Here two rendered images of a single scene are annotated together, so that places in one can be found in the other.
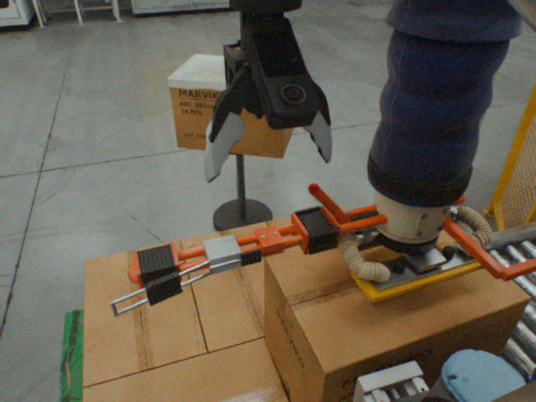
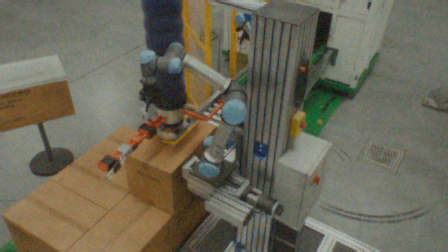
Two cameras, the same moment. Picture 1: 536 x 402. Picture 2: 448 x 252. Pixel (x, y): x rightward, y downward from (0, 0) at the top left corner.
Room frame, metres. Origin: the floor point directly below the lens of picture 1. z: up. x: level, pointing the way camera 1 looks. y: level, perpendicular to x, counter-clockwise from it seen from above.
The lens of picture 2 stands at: (-1.08, 0.85, 2.76)
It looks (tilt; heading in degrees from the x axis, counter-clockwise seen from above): 37 degrees down; 318
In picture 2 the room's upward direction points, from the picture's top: 2 degrees clockwise
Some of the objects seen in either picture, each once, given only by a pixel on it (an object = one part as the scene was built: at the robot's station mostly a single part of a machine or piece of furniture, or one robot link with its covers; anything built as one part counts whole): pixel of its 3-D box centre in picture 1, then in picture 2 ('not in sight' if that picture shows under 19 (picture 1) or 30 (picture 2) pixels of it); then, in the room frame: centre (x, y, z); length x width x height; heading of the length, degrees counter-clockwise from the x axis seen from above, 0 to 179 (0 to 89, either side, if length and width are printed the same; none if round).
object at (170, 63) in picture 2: not in sight; (169, 63); (0.39, -0.08, 1.82); 0.11 x 0.11 x 0.08; 43
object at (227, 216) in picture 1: (241, 180); (44, 138); (2.23, 0.19, 0.31); 0.40 x 0.40 x 0.62
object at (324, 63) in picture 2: not in sight; (291, 102); (1.00, -1.88, 0.50); 2.31 x 0.05 x 0.19; 109
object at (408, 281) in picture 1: (423, 263); (182, 127); (0.73, -0.37, 1.07); 0.34 x 0.10 x 0.05; 110
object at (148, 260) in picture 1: (157, 266); (107, 162); (0.62, 0.23, 1.17); 0.08 x 0.07 x 0.05; 110
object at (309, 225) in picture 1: (314, 229); (147, 130); (0.74, -0.10, 1.17); 0.10 x 0.08 x 0.06; 20
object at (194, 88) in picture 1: (237, 104); (29, 92); (2.23, 0.19, 0.82); 0.60 x 0.40 x 0.40; 78
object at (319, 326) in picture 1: (380, 321); (174, 159); (0.82, -0.33, 0.74); 0.60 x 0.40 x 0.40; 110
